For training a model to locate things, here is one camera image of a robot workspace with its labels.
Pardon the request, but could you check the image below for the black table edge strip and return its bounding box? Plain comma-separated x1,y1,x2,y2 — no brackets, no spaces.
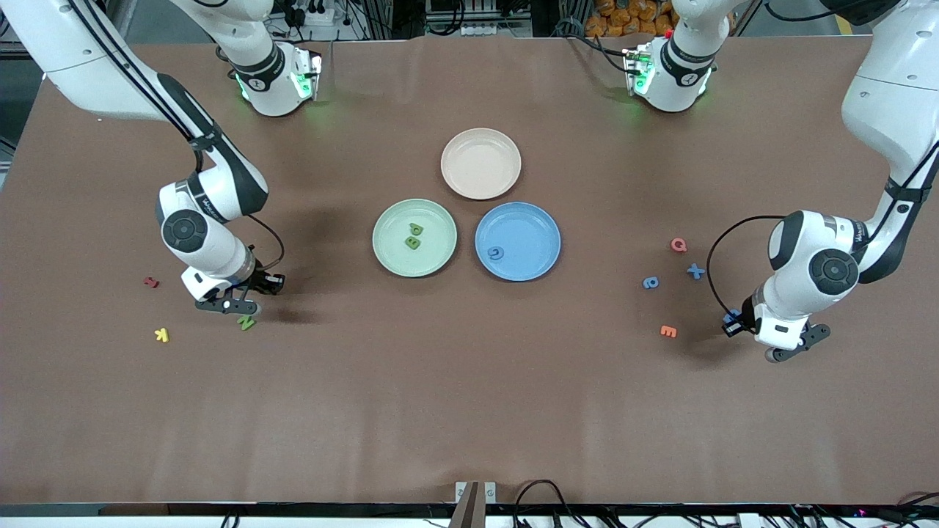
0,502,939,520

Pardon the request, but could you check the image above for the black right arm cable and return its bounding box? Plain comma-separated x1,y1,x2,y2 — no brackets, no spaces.
246,213,285,272

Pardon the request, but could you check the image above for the bag of orange fruits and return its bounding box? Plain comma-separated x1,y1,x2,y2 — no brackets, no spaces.
585,0,679,37

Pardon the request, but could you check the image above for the black looped cable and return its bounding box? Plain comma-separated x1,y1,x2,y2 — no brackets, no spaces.
512,479,569,508

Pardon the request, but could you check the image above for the beige plate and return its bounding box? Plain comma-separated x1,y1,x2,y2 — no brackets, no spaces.
441,128,522,200

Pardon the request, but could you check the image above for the blue plate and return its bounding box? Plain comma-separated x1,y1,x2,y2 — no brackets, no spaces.
475,202,562,282

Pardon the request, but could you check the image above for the brown table cover mat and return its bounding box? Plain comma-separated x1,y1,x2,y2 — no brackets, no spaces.
0,35,939,507

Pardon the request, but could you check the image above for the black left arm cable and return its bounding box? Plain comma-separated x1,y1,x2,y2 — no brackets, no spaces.
706,214,786,318

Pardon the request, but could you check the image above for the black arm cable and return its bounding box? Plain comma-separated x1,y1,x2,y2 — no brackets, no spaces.
706,214,786,318
246,213,285,272

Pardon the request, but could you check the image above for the white power strip with plugs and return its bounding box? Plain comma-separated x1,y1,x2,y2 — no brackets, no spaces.
290,0,335,26

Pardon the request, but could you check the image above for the green plate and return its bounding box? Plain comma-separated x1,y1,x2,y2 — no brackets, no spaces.
372,199,458,278

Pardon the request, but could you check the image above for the metal table edge bracket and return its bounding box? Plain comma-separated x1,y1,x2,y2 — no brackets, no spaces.
455,481,497,505

